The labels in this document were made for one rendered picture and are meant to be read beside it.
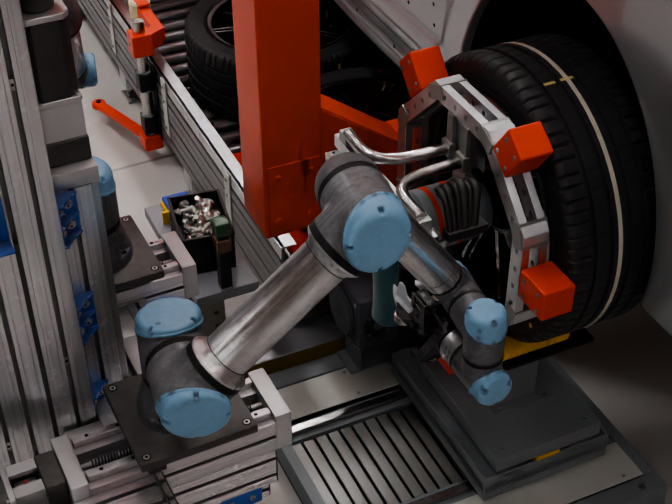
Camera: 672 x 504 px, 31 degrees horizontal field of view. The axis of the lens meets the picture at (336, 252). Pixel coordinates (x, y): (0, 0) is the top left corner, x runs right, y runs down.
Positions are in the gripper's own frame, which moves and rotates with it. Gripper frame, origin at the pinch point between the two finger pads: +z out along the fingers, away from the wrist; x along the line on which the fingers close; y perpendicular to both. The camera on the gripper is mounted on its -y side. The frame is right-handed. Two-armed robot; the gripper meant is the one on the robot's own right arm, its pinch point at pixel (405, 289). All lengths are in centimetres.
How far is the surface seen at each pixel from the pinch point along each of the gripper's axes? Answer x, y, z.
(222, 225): 19, -17, 58
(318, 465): 8, -77, 27
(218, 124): -16, -56, 161
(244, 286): 14, -38, 58
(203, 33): -20, -33, 180
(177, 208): 23, -27, 83
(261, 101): 5, 10, 65
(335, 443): 1, -77, 32
